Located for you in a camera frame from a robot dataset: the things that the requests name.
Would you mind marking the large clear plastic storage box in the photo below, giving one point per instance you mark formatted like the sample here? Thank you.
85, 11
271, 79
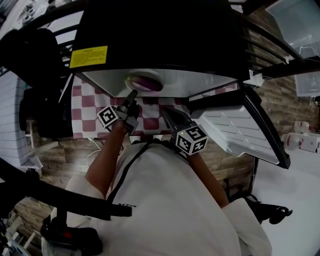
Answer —
297, 22

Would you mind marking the small clear plastic storage box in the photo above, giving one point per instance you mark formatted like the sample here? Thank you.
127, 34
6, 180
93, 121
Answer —
308, 83

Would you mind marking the person's right forearm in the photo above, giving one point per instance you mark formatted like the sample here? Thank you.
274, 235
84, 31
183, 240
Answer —
207, 180

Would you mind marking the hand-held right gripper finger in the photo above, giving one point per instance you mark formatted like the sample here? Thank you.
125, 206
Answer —
170, 120
181, 118

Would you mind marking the pink white checkered tablecloth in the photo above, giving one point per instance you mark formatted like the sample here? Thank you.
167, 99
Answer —
85, 110

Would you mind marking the person's left forearm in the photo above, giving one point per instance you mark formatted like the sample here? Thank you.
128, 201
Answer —
107, 155

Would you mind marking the white plate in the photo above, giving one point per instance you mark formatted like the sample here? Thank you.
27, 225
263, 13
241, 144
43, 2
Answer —
152, 72

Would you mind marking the white plastic bottles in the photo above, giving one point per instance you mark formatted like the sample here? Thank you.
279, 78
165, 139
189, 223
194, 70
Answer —
302, 140

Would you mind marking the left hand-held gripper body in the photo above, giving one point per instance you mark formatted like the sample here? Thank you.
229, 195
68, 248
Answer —
107, 117

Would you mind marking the purple eggplant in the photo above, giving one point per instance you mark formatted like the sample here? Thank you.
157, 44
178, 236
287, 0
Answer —
147, 82

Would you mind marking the black curved bar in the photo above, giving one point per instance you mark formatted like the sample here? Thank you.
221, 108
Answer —
62, 195

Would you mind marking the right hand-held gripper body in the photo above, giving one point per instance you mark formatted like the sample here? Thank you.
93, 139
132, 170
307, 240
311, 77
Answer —
191, 140

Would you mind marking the black device with red button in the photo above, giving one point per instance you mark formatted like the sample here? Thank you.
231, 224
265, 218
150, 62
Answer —
70, 236

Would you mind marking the black slatted chair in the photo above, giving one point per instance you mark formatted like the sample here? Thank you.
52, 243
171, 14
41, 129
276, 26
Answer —
270, 47
32, 75

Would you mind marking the person's white shirt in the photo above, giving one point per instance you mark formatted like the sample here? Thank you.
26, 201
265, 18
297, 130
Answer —
175, 212

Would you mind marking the white power plug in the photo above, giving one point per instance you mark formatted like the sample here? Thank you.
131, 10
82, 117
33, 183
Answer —
253, 78

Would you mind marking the yellow warning label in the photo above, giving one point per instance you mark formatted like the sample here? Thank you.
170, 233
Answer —
88, 56

